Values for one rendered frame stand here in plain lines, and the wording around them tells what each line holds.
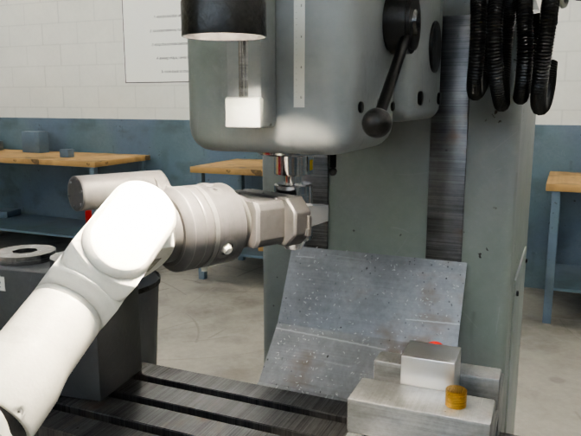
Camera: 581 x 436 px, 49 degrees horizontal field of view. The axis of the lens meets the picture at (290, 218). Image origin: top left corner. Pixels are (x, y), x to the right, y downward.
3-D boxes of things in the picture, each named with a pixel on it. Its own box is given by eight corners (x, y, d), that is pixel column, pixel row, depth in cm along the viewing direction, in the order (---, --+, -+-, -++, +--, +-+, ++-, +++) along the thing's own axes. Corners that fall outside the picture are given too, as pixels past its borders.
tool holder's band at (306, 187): (319, 189, 78) (319, 182, 78) (302, 195, 74) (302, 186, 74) (285, 187, 80) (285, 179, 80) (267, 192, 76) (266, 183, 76)
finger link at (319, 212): (323, 225, 78) (287, 231, 74) (324, 199, 77) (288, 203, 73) (334, 227, 77) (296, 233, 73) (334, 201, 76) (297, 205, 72)
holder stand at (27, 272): (100, 403, 91) (92, 268, 88) (-25, 383, 97) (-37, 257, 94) (143, 369, 103) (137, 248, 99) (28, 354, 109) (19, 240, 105)
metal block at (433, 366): (452, 413, 71) (455, 363, 70) (399, 404, 73) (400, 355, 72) (458, 394, 76) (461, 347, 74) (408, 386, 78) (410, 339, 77)
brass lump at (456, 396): (464, 411, 66) (465, 395, 66) (443, 407, 67) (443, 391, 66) (467, 402, 68) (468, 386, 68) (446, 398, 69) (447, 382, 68)
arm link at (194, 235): (228, 243, 63) (125, 261, 55) (181, 288, 70) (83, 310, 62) (188, 148, 66) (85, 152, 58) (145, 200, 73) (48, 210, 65)
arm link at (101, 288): (190, 207, 61) (120, 310, 51) (151, 249, 67) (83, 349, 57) (134, 164, 59) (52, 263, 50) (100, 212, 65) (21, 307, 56)
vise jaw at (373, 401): (488, 461, 64) (491, 424, 63) (346, 432, 70) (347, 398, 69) (494, 432, 69) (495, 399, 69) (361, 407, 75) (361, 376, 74)
